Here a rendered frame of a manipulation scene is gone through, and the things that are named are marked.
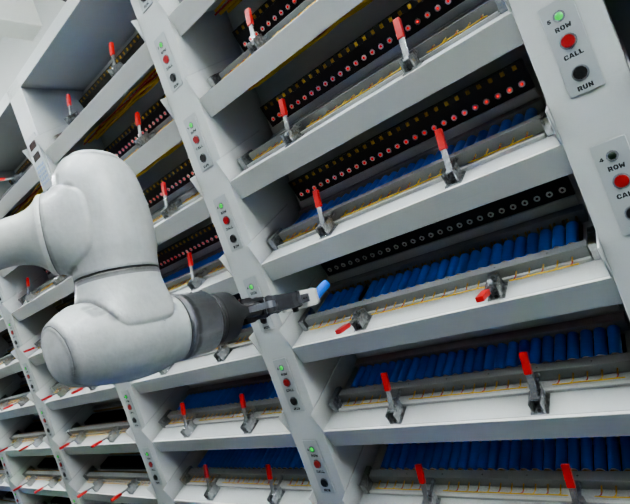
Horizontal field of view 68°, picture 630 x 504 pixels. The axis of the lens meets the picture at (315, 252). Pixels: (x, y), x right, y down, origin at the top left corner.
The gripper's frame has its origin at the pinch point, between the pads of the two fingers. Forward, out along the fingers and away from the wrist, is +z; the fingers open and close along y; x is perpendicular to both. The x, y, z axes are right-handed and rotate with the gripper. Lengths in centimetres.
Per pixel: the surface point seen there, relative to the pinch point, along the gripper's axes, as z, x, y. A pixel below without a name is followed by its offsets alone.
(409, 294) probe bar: 14.2, 4.1, -13.7
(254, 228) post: 8.4, -18.1, 15.0
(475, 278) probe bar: 14.4, 4.2, -26.2
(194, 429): 16, 26, 66
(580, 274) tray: 12.6, 7.3, -41.7
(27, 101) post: -4, -82, 85
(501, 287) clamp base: 12.1, 6.5, -30.7
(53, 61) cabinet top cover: -1, -88, 70
